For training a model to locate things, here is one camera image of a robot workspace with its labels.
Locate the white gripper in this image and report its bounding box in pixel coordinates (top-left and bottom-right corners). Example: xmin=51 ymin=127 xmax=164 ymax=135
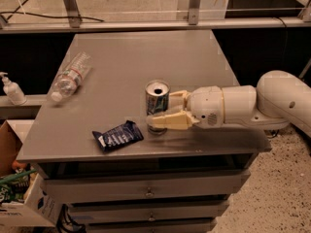
xmin=146 ymin=86 xmax=224 ymax=130

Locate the red bull can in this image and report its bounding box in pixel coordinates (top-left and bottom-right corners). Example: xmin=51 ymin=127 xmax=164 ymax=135
xmin=145 ymin=80 xmax=170 ymax=135

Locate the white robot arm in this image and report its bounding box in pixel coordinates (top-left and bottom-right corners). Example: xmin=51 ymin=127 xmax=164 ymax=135
xmin=147 ymin=70 xmax=311 ymax=136

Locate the dark blue rxbar wrapper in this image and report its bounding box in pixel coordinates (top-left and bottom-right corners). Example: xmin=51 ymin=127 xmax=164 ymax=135
xmin=92 ymin=120 xmax=144 ymax=151

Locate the grey drawer cabinet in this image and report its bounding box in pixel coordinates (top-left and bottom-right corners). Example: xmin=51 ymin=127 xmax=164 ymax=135
xmin=17 ymin=29 xmax=272 ymax=233

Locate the clear plastic water bottle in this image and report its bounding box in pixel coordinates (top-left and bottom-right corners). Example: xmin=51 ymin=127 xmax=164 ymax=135
xmin=51 ymin=51 xmax=91 ymax=102

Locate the white pump dispenser bottle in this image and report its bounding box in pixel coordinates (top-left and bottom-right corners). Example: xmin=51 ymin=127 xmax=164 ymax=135
xmin=0 ymin=72 xmax=26 ymax=105

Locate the cardboard box with items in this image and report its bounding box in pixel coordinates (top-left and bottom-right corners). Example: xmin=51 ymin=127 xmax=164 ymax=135
xmin=0 ymin=120 xmax=61 ymax=227

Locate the metal frame rail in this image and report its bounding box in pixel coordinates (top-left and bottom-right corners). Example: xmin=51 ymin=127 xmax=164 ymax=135
xmin=0 ymin=0 xmax=311 ymax=34

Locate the black cable behind table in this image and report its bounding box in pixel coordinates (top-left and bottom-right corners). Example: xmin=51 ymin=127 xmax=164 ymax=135
xmin=0 ymin=0 xmax=105 ymax=23

